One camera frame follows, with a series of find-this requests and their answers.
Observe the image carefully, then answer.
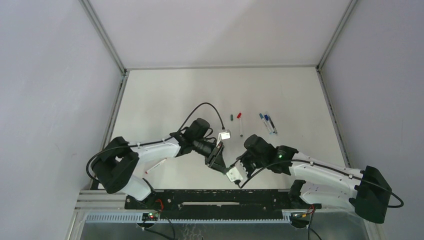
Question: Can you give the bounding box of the white marker green end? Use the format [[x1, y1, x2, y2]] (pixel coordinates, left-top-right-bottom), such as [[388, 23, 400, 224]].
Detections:
[[238, 117, 244, 138]]

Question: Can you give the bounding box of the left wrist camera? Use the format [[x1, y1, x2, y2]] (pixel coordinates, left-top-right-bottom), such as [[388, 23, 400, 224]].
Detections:
[[216, 130, 231, 146]]

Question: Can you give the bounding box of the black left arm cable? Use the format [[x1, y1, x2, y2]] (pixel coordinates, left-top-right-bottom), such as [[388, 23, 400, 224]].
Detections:
[[86, 102, 227, 181]]

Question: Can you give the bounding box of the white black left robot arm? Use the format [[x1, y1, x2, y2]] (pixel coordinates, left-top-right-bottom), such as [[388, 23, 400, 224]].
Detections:
[[86, 118, 231, 201]]

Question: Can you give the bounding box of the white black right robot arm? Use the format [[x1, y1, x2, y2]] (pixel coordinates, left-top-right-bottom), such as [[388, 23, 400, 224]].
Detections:
[[236, 134, 392, 224]]

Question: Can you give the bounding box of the white marker red tip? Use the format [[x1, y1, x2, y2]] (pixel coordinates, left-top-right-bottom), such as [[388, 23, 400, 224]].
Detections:
[[144, 158, 167, 174]]

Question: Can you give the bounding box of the aluminium frame rail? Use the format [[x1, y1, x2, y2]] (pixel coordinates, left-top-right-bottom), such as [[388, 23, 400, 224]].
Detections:
[[75, 190, 127, 211]]

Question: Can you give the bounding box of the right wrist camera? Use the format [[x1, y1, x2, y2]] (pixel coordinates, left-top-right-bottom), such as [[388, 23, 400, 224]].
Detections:
[[225, 166, 248, 183]]

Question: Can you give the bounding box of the black thin pen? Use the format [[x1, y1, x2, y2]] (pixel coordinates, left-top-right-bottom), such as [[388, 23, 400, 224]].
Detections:
[[267, 114, 278, 135]]

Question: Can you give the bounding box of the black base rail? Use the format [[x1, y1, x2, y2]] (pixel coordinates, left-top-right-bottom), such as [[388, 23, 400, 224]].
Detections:
[[124, 189, 310, 221]]

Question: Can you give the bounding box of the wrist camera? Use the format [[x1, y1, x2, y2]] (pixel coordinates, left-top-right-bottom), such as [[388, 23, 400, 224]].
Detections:
[[225, 166, 248, 183], [216, 130, 231, 146]]

